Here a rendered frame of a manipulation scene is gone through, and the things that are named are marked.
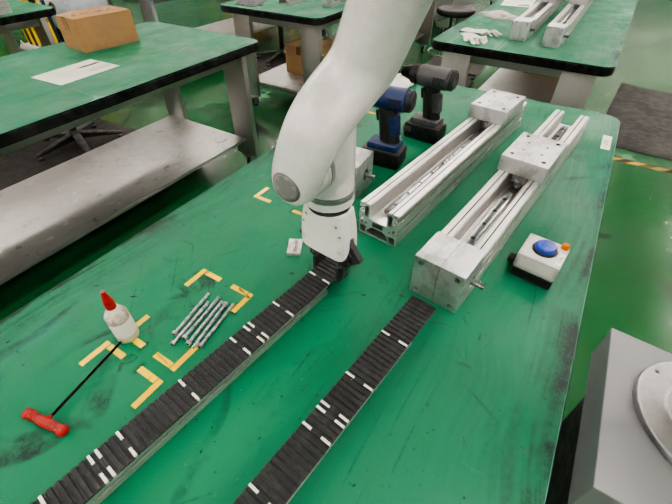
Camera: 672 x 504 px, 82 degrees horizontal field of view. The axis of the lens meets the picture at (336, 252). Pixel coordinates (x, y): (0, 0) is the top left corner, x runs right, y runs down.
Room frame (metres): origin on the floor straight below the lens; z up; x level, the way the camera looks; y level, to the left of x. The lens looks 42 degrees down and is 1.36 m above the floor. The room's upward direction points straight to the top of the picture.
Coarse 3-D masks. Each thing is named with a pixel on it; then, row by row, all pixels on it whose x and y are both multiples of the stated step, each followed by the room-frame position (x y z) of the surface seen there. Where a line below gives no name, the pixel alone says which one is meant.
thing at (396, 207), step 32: (480, 128) 1.16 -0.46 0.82; (512, 128) 1.21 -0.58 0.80; (416, 160) 0.89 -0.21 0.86; (448, 160) 0.94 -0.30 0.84; (480, 160) 1.01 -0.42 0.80; (384, 192) 0.74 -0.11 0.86; (416, 192) 0.74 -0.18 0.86; (448, 192) 0.85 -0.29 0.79; (384, 224) 0.67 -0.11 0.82; (416, 224) 0.72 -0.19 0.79
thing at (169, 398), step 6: (168, 390) 0.29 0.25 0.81; (162, 396) 0.28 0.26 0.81; (168, 396) 0.28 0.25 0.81; (174, 396) 0.28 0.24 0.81; (168, 402) 0.27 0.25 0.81; (174, 402) 0.27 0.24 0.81; (180, 402) 0.27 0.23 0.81; (174, 408) 0.26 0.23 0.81; (180, 408) 0.26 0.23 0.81; (186, 408) 0.26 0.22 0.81; (180, 414) 0.25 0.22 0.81
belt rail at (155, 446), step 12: (312, 300) 0.48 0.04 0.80; (300, 312) 0.46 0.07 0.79; (288, 324) 0.43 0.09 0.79; (276, 336) 0.40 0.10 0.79; (264, 348) 0.38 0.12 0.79; (252, 360) 0.36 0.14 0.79; (240, 372) 0.33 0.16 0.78; (228, 384) 0.31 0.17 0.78; (192, 408) 0.27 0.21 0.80; (180, 420) 0.25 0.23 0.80; (168, 432) 0.24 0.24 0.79; (156, 444) 0.22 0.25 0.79; (144, 456) 0.20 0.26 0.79; (132, 468) 0.19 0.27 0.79; (120, 480) 0.17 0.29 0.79; (108, 492) 0.16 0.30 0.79
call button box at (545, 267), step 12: (528, 240) 0.60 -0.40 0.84; (528, 252) 0.57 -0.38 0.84; (564, 252) 0.57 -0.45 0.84; (516, 264) 0.56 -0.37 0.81; (528, 264) 0.55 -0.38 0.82; (540, 264) 0.54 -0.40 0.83; (552, 264) 0.53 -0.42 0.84; (528, 276) 0.54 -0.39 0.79; (540, 276) 0.53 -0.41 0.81; (552, 276) 0.52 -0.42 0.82
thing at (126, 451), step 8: (120, 432) 0.23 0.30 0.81; (112, 440) 0.22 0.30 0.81; (120, 440) 0.22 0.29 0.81; (128, 440) 0.22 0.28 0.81; (112, 448) 0.21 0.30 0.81; (120, 448) 0.20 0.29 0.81; (128, 448) 0.20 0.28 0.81; (120, 456) 0.20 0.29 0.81; (128, 456) 0.20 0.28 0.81; (136, 456) 0.20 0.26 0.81; (128, 464) 0.19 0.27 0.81
